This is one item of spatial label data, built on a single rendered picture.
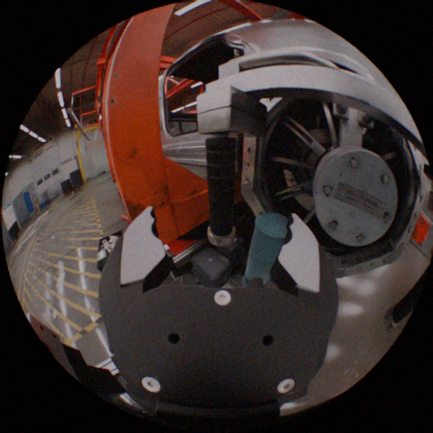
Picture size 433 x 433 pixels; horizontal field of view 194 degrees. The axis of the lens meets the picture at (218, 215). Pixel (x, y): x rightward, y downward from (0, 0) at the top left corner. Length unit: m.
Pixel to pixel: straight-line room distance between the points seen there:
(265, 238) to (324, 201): 0.14
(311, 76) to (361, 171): 0.11
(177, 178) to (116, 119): 0.30
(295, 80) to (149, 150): 0.39
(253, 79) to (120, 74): 0.39
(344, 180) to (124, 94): 0.50
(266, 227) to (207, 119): 0.21
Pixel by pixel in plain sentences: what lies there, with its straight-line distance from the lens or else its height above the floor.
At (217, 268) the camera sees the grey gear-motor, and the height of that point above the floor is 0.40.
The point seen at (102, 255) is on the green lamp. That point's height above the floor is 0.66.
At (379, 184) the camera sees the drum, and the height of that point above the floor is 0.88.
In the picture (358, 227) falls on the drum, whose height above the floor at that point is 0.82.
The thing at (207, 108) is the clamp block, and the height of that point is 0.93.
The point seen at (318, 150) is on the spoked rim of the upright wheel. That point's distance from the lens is 0.43.
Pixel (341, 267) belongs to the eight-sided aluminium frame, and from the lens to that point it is 0.45.
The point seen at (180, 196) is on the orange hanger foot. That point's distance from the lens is 0.52.
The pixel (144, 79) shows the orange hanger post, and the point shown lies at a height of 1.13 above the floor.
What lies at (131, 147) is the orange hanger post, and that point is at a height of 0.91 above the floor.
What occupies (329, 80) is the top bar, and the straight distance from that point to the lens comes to 0.15.
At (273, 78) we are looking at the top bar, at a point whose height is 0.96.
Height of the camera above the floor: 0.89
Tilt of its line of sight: 32 degrees down
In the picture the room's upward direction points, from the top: 1 degrees counter-clockwise
